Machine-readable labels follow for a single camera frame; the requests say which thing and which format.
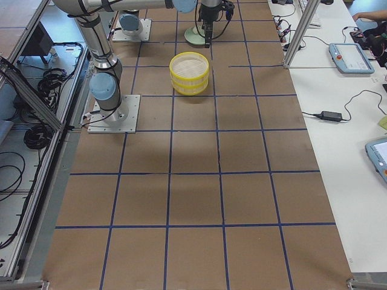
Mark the yellow bamboo steamer layer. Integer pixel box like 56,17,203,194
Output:
171,80,208,96
169,51,209,85

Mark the light green bowl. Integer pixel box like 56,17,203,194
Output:
184,25,210,48

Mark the teach pendant upper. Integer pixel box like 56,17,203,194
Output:
328,43,374,74

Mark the person forearm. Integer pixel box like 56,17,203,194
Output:
352,10,387,22

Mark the black power adapter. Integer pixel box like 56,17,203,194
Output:
313,111,343,122

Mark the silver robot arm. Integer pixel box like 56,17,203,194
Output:
54,1,197,122
116,1,235,48

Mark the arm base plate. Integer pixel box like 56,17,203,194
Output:
112,19,152,42
87,95,141,134

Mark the teach pendant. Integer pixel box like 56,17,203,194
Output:
328,43,374,74
365,137,387,182

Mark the black cable coil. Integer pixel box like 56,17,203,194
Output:
23,124,54,150

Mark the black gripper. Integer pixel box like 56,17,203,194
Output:
200,0,235,48

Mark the aluminium frame post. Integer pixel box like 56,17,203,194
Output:
283,0,320,68

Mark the teach pendant lower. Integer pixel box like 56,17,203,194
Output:
365,137,387,182

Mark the yellow bamboo steamer bottom layer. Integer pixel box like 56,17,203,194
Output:
171,80,208,96

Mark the yellow bamboo steamer top layer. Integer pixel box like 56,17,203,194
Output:
169,51,209,85

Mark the aluminium diagonal frame bar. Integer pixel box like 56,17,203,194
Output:
1,56,64,131

